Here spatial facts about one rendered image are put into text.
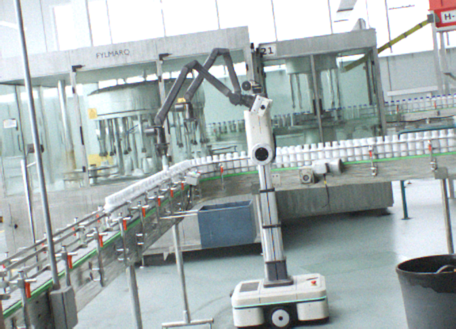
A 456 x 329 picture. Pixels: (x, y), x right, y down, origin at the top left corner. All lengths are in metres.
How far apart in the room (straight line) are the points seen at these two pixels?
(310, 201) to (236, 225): 5.69
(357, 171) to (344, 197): 3.90
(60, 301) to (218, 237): 2.13
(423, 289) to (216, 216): 1.40
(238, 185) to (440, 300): 3.15
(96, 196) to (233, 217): 4.15
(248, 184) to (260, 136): 1.19
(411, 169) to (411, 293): 2.52
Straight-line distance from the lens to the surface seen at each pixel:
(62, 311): 2.97
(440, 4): 11.63
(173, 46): 8.73
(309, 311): 5.83
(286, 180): 6.88
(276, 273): 5.98
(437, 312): 4.16
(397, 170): 6.63
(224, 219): 4.95
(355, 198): 10.61
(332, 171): 6.63
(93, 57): 8.90
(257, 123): 5.82
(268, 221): 5.94
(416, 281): 4.14
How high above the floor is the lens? 1.49
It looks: 3 degrees down
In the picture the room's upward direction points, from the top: 7 degrees counter-clockwise
